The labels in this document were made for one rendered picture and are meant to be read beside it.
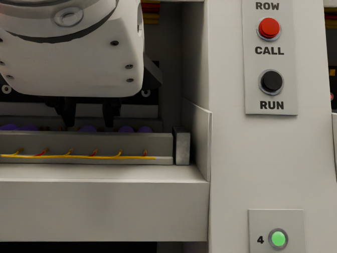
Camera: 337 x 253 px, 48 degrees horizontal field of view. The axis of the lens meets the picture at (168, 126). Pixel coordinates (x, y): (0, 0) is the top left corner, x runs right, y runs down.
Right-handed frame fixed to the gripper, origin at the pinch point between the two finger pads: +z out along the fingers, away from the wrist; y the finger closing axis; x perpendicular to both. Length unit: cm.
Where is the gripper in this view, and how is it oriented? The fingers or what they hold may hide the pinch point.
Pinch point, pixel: (88, 104)
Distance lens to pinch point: 35.6
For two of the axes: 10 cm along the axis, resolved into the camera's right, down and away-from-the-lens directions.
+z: -0.7, 3.8, 9.2
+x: 0.1, 9.2, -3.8
